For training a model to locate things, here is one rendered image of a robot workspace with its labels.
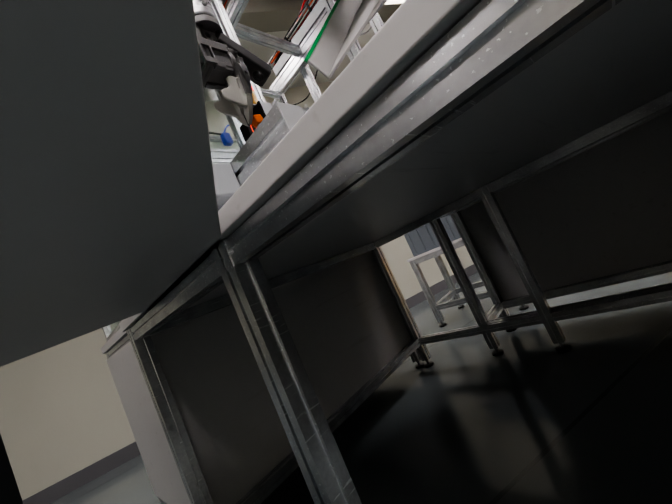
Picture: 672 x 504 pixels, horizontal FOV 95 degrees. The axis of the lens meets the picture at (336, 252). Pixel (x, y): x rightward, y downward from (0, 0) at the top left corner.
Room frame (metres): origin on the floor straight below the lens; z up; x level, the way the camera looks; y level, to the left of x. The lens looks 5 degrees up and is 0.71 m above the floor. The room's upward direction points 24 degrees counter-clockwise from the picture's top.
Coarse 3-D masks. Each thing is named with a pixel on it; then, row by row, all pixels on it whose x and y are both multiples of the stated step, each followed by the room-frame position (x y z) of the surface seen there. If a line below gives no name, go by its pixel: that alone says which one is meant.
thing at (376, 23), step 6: (324, 0) 0.53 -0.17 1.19; (330, 0) 0.53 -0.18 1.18; (336, 0) 0.53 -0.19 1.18; (330, 6) 0.53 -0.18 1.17; (372, 18) 0.66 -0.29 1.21; (378, 18) 0.65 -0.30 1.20; (372, 24) 0.66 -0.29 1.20; (378, 24) 0.65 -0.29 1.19; (378, 30) 0.66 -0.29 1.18; (354, 48) 0.53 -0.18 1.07; (360, 48) 0.54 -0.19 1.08; (348, 54) 0.54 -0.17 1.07; (354, 54) 0.53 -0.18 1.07
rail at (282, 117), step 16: (272, 112) 0.41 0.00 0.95; (288, 112) 0.41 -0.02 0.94; (256, 128) 0.44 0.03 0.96; (272, 128) 0.42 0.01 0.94; (288, 128) 0.40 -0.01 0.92; (256, 144) 0.45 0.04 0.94; (272, 144) 0.43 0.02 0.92; (240, 160) 0.48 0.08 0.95; (256, 160) 0.46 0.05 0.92; (240, 176) 0.49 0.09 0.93
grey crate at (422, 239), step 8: (448, 216) 2.34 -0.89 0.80; (448, 224) 2.36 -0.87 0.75; (416, 232) 2.54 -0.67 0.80; (424, 232) 2.50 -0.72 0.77; (432, 232) 2.46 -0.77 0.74; (448, 232) 2.38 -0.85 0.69; (456, 232) 2.34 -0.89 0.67; (408, 240) 2.61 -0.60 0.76; (416, 240) 2.57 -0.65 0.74; (424, 240) 2.52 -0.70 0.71; (432, 240) 2.48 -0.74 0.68; (416, 248) 2.59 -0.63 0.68; (424, 248) 2.53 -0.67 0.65; (432, 248) 2.50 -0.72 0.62
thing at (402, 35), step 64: (448, 0) 0.18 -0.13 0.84; (640, 0) 0.28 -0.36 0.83; (384, 64) 0.22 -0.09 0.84; (576, 64) 0.37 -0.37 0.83; (640, 64) 0.51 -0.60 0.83; (320, 128) 0.27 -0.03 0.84; (448, 128) 0.40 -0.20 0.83; (512, 128) 0.56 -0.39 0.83; (576, 128) 0.93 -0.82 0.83; (256, 192) 0.35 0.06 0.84; (384, 192) 0.62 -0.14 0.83; (448, 192) 1.10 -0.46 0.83; (320, 256) 1.36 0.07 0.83; (128, 320) 0.87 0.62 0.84
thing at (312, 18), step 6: (318, 6) 1.60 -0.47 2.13; (324, 6) 1.58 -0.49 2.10; (312, 12) 1.64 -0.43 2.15; (318, 12) 1.61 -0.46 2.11; (312, 18) 1.65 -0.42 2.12; (306, 24) 1.68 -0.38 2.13; (312, 24) 1.66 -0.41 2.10; (300, 30) 1.72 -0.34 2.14; (306, 30) 1.69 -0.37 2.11; (294, 36) 1.76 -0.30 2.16; (300, 36) 1.73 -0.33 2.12; (294, 42) 1.77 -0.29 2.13; (300, 42) 1.75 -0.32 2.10; (282, 54) 1.85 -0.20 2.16; (288, 54) 1.82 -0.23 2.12; (282, 60) 1.86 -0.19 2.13; (288, 60) 1.84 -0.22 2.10; (276, 66) 1.91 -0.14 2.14; (282, 66) 1.88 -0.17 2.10; (276, 72) 1.92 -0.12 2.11
